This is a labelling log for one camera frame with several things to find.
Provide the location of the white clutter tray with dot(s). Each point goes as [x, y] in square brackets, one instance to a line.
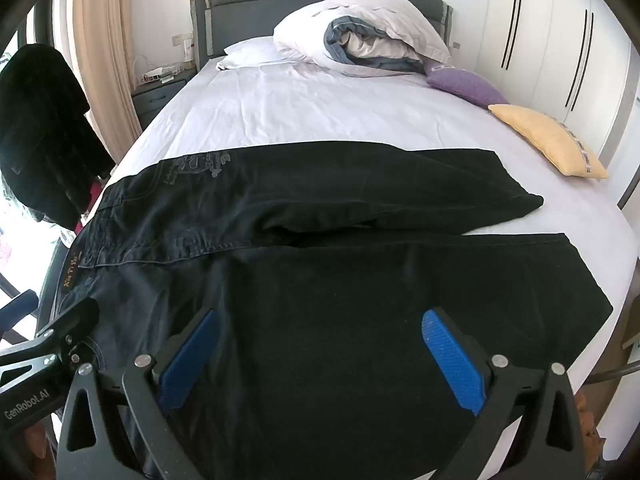
[160, 74]

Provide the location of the beige curtain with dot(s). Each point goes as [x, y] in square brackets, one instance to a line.
[100, 35]

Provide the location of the purple cushion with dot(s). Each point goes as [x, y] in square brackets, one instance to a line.
[465, 85]

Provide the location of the pink cloth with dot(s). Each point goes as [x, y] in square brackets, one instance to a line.
[92, 197]

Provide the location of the bed with white sheet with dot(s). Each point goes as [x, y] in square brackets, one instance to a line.
[325, 110]

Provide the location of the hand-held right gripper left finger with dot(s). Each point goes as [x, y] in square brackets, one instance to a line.
[190, 360]

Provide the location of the folded white grey duvet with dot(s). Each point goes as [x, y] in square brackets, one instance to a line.
[375, 10]

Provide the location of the white pillow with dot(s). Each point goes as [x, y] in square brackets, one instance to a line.
[250, 52]

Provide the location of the black jacket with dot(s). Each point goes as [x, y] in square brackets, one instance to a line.
[40, 125]

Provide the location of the black pants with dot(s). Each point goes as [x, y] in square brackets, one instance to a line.
[325, 310]

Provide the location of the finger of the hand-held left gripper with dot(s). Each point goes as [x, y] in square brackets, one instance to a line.
[75, 321]

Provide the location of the grey nightstand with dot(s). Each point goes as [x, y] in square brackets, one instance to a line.
[155, 102]

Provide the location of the dark blue chair frame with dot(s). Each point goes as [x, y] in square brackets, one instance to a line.
[17, 307]

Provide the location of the yellow cushion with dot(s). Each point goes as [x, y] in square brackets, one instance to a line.
[540, 135]

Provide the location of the white wardrobe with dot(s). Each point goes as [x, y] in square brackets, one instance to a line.
[550, 10]

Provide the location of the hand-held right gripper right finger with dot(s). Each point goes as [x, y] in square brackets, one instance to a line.
[452, 365]

